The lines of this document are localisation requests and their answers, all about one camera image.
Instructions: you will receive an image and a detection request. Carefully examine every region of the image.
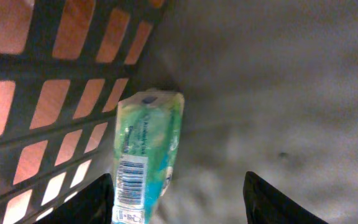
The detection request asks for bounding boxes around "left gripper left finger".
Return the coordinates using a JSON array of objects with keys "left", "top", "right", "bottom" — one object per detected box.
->
[{"left": 35, "top": 174, "right": 114, "bottom": 224}]

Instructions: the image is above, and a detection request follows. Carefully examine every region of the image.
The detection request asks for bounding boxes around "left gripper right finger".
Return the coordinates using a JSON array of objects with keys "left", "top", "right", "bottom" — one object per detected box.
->
[{"left": 243, "top": 171, "right": 328, "bottom": 224}]

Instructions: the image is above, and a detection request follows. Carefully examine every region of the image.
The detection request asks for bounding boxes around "green tissue pack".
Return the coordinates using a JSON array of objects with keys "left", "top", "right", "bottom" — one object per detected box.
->
[{"left": 112, "top": 90, "right": 185, "bottom": 224}]

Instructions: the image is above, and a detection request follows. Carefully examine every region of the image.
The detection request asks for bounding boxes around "grey plastic mesh basket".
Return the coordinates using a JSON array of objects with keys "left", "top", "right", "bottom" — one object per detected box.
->
[{"left": 0, "top": 1, "right": 358, "bottom": 223}]

